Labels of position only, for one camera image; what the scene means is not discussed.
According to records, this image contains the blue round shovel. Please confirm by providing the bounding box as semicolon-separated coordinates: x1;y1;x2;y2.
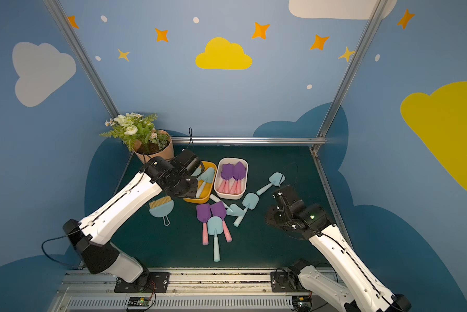
207;217;223;263

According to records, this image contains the purple square shovel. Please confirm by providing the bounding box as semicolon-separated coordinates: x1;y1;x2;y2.
211;201;233;243
221;163;234;180
196;204;211;246

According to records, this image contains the blue pointed shovel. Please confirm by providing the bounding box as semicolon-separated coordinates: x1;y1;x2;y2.
196;167;215;198

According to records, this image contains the blue shovel under purple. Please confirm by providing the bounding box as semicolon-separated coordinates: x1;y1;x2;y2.
209;194;245;218

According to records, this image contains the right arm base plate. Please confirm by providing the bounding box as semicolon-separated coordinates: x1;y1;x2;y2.
270;270;309;293

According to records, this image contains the blue toy brush scoop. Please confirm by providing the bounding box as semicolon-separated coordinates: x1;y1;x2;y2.
149;196;174;226

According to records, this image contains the potted artificial flower plant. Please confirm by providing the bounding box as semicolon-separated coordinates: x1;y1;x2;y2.
100;113;174;164

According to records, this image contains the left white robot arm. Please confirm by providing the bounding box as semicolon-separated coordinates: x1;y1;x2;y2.
63;149;203;289

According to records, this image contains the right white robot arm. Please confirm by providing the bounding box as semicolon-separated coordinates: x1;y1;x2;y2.
265;185;411;311

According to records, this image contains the purple pointed shovel pink handle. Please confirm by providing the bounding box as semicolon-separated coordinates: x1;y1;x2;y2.
218;179;230;194

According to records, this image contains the yellow plastic storage box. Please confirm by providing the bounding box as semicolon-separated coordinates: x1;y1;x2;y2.
184;161;217;204

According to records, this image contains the white plastic storage box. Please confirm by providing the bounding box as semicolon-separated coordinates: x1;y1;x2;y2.
214;157;248;200

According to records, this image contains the left circuit board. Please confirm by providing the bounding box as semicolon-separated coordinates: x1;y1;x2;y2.
126;296;152;310

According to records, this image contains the right circuit board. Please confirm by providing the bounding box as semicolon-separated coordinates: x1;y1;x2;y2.
291;296;312;312

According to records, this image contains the circuit board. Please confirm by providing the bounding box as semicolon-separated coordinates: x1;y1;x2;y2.
291;296;312;312
126;296;152;310

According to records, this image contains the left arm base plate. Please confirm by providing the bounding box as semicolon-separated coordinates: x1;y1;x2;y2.
114;271;170;293

